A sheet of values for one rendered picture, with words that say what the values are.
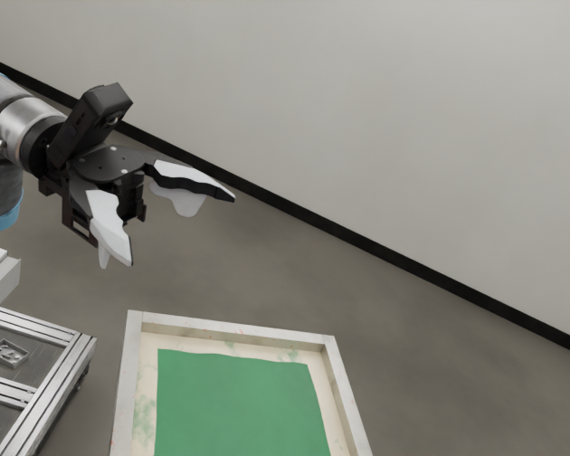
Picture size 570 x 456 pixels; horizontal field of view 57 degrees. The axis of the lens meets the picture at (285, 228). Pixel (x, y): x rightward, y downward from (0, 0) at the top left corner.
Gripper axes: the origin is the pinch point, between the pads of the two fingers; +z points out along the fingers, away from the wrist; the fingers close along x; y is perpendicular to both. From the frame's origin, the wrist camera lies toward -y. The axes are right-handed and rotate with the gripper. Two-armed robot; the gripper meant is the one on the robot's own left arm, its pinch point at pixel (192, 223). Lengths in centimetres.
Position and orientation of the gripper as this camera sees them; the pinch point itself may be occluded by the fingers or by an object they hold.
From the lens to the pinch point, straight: 50.6
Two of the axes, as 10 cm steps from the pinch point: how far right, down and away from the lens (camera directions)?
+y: -2.6, 7.6, 5.9
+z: 8.1, 5.0, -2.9
